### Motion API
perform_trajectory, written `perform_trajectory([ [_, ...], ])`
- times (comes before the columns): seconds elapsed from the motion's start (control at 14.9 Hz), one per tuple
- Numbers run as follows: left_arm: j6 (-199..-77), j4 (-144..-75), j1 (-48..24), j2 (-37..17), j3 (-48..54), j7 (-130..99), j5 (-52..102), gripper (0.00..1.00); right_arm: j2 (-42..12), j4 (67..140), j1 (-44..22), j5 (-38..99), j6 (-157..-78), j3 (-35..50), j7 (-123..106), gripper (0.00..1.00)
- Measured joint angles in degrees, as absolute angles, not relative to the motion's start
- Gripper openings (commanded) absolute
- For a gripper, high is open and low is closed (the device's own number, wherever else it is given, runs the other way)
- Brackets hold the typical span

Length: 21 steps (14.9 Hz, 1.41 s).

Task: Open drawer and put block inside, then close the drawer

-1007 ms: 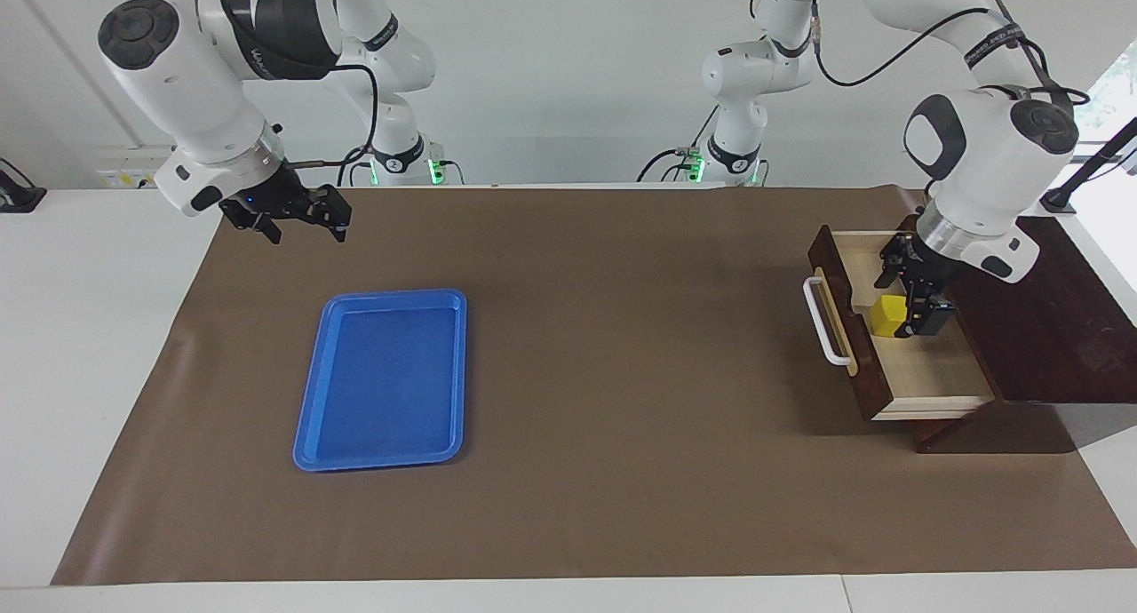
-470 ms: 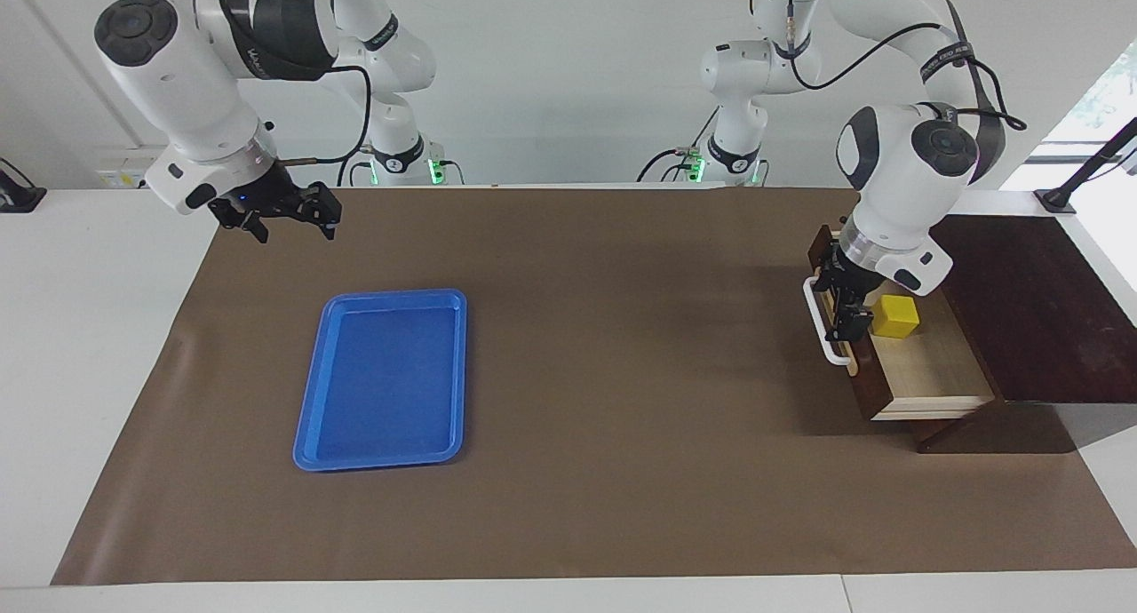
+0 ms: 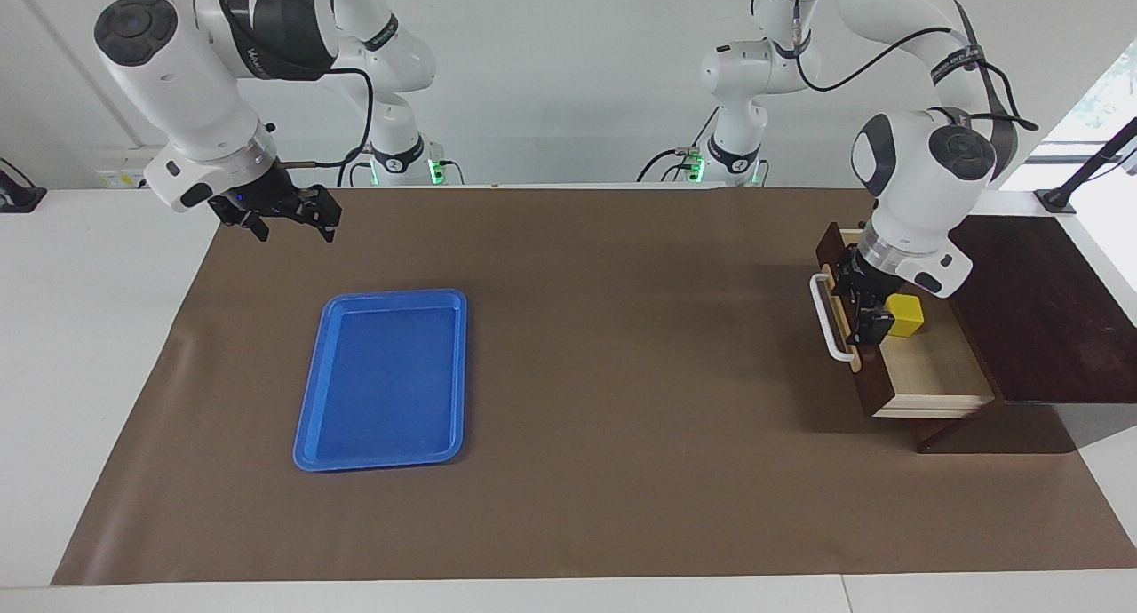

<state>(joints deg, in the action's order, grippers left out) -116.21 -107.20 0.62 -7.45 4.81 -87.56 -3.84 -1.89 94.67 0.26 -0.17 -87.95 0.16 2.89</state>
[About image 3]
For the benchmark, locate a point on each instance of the black table mount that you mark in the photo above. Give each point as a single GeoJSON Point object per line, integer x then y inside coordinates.
{"type": "Point", "coordinates": [18, 197]}

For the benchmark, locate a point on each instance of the dark wooden drawer cabinet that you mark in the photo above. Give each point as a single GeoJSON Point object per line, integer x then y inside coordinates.
{"type": "Point", "coordinates": [1048, 320]}

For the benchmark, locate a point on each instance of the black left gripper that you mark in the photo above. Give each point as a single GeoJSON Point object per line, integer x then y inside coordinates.
{"type": "Point", "coordinates": [862, 284]}

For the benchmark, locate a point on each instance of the yellow cube block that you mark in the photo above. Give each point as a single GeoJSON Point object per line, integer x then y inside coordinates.
{"type": "Point", "coordinates": [908, 315]}

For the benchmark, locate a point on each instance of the bright window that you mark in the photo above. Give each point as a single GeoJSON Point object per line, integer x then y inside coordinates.
{"type": "Point", "coordinates": [1101, 98]}

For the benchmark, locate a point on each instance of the blue plastic tray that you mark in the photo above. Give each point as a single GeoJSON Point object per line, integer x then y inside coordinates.
{"type": "Point", "coordinates": [382, 382]}

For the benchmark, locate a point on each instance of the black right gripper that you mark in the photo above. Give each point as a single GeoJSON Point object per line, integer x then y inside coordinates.
{"type": "Point", "coordinates": [275, 200]}

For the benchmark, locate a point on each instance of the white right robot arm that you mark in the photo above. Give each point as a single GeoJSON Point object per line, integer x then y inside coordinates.
{"type": "Point", "coordinates": [186, 71]}

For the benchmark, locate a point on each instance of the brown paper table mat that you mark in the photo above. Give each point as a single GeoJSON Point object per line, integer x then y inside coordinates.
{"type": "Point", "coordinates": [622, 435]}

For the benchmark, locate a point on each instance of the black clamp stand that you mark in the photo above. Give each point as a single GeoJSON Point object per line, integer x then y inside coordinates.
{"type": "Point", "coordinates": [1088, 167]}

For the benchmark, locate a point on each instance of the white wall socket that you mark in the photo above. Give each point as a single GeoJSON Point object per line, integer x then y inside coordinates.
{"type": "Point", "coordinates": [120, 176]}

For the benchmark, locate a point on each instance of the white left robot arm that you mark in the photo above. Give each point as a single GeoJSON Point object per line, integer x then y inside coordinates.
{"type": "Point", "coordinates": [924, 187]}

